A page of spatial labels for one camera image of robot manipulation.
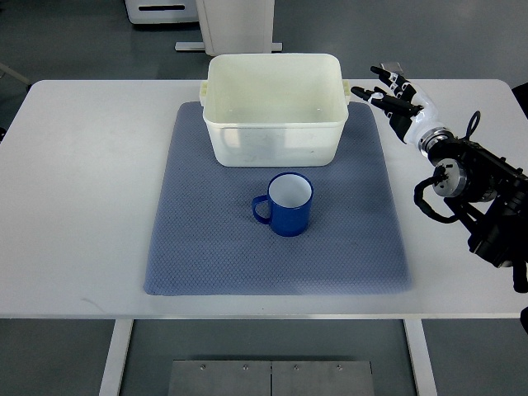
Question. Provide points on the white cabinet base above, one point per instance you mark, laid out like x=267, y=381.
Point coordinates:
x=234, y=27

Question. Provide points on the metal floor plate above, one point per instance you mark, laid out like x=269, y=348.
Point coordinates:
x=271, y=378

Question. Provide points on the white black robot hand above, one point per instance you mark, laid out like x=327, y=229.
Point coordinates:
x=411, y=113

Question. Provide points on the white machine with slot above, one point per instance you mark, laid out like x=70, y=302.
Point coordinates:
x=143, y=12

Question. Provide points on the blue textured mat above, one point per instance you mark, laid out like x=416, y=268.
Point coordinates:
x=206, y=241

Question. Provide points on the white table leg right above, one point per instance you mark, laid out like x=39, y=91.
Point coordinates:
x=419, y=356

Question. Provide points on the white table leg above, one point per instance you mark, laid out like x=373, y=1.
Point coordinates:
x=419, y=356
x=116, y=357

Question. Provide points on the white table leg left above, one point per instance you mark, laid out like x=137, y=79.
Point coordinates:
x=116, y=357

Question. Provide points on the blue enamel mug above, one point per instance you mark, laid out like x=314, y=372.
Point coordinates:
x=286, y=206

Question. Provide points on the white plastic box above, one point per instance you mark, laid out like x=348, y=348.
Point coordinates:
x=275, y=110

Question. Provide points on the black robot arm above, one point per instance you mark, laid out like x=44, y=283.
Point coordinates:
x=483, y=192

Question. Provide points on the small grey floor plate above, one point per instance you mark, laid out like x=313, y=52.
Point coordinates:
x=393, y=67

